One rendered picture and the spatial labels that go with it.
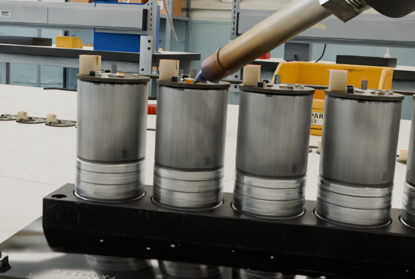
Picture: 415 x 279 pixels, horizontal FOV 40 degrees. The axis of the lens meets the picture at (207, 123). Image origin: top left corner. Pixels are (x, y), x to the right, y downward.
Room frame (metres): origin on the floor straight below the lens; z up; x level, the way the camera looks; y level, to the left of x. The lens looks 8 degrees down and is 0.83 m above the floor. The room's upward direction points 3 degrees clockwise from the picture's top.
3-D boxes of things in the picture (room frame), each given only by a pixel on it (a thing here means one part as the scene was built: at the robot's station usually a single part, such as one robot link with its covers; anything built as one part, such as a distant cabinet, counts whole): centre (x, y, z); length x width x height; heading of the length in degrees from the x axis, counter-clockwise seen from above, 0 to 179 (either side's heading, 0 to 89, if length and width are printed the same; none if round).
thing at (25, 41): (3.12, 1.03, 0.77); 0.24 x 0.16 x 0.04; 68
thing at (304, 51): (2.67, -0.41, 0.80); 0.15 x 0.12 x 0.10; 164
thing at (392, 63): (2.65, -0.72, 0.77); 0.24 x 0.16 x 0.04; 58
